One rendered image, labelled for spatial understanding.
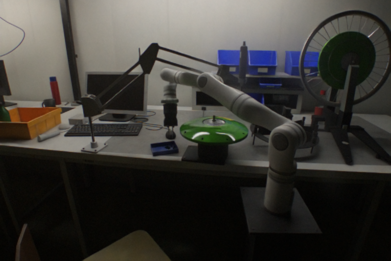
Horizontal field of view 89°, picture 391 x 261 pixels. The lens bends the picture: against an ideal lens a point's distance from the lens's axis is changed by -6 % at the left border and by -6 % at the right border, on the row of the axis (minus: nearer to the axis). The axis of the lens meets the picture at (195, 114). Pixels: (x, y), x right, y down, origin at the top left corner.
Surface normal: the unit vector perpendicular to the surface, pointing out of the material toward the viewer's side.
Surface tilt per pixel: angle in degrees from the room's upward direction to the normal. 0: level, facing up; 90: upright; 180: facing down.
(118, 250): 0
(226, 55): 90
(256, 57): 90
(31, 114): 86
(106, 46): 90
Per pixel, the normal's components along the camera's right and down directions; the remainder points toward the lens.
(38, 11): -0.14, 0.30
